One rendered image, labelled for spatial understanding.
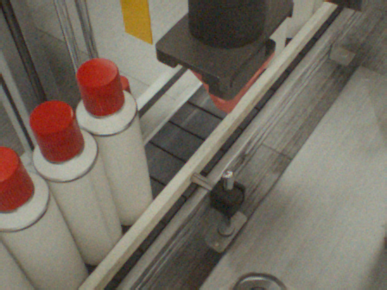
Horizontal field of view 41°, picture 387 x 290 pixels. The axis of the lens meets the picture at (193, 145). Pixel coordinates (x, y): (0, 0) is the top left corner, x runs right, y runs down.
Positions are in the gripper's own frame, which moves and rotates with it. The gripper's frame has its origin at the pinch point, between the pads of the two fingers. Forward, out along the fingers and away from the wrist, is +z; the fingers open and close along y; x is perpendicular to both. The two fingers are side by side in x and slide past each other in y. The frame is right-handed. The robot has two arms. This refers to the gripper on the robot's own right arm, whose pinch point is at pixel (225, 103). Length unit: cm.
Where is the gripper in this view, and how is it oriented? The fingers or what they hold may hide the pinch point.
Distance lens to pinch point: 47.0
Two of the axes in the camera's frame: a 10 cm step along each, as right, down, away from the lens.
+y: 5.7, -6.7, 4.8
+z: 0.3, 6.0, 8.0
